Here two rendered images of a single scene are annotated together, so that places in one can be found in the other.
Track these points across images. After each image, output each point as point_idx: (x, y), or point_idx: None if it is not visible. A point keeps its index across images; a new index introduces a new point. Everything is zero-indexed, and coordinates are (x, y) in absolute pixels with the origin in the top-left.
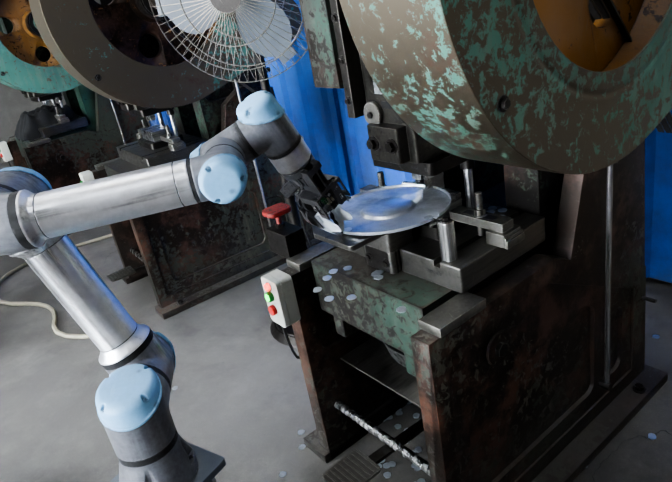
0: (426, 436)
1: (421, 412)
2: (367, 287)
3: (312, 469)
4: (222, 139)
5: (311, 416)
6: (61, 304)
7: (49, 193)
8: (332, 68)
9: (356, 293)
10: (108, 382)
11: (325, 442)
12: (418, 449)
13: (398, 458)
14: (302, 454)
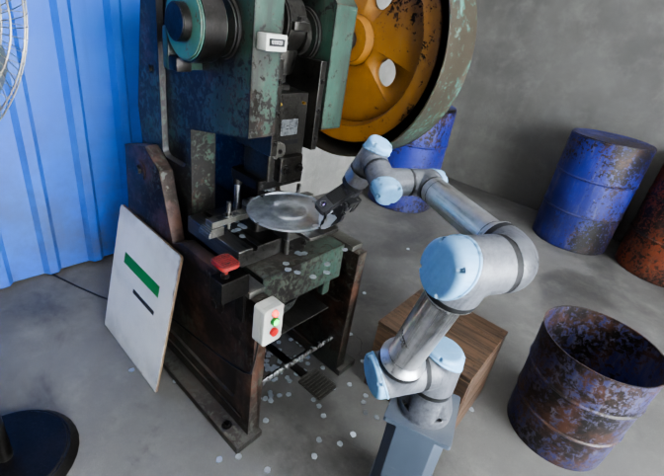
0: (349, 308)
1: (351, 295)
2: (312, 259)
3: (265, 445)
4: (397, 168)
5: (200, 452)
6: (440, 340)
7: (493, 216)
8: (271, 120)
9: (301, 272)
10: (446, 356)
11: (256, 423)
12: None
13: (265, 388)
14: (247, 455)
